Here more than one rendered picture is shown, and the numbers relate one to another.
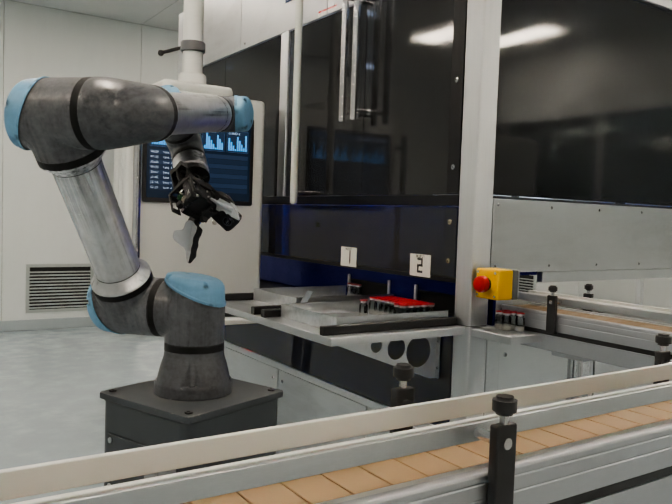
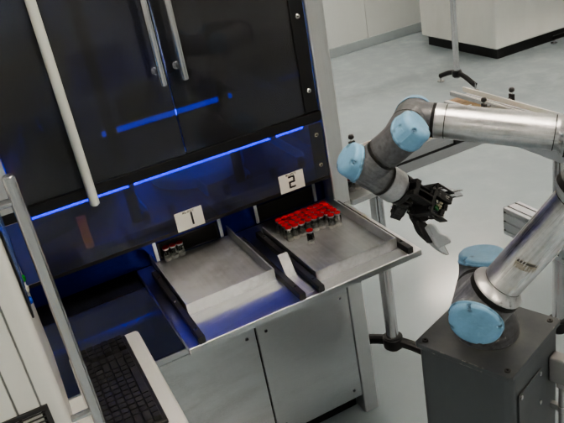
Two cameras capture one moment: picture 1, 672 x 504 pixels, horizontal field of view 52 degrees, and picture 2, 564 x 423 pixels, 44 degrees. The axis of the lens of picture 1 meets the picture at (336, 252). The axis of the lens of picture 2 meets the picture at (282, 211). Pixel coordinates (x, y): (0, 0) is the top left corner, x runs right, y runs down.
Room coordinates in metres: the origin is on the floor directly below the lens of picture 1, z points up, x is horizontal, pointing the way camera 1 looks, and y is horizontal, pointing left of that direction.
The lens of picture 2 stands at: (1.50, 1.71, 1.89)
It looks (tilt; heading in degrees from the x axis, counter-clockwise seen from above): 26 degrees down; 282
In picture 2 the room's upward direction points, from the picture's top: 11 degrees counter-clockwise
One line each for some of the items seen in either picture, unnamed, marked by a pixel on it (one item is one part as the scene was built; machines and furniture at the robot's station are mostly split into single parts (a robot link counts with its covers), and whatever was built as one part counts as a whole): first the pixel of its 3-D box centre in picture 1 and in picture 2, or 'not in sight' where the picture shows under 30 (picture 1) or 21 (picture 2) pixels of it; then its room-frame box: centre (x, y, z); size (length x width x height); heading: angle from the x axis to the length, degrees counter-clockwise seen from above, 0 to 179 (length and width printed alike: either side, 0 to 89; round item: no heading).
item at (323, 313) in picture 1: (363, 313); (326, 237); (1.75, -0.08, 0.90); 0.34 x 0.26 x 0.04; 124
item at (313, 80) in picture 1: (323, 106); (73, 75); (2.31, 0.06, 1.50); 0.47 x 0.01 x 0.59; 34
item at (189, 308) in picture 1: (191, 307); (484, 275); (1.35, 0.28, 0.96); 0.13 x 0.12 x 0.14; 76
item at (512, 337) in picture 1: (510, 334); (357, 190); (1.67, -0.43, 0.87); 0.14 x 0.13 x 0.02; 124
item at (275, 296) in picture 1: (323, 296); (209, 266); (2.09, 0.03, 0.90); 0.34 x 0.26 x 0.04; 124
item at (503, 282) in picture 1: (496, 283); not in sight; (1.66, -0.39, 0.99); 0.08 x 0.07 x 0.07; 124
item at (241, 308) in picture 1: (334, 314); (274, 263); (1.91, 0.00, 0.87); 0.70 x 0.48 x 0.02; 34
